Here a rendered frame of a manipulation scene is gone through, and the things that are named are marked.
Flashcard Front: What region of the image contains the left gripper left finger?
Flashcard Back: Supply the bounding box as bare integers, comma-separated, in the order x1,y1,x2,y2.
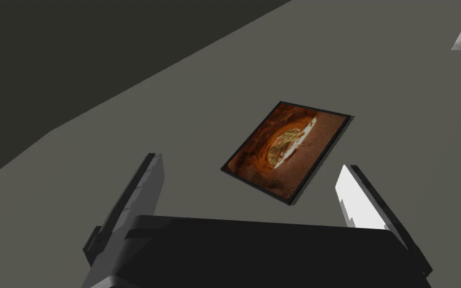
82,152,165,288

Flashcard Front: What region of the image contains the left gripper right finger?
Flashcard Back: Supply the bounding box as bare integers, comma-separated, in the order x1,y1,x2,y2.
334,164,434,279

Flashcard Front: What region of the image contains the framed orange cave picture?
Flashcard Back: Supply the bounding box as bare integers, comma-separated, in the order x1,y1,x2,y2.
220,100,354,207

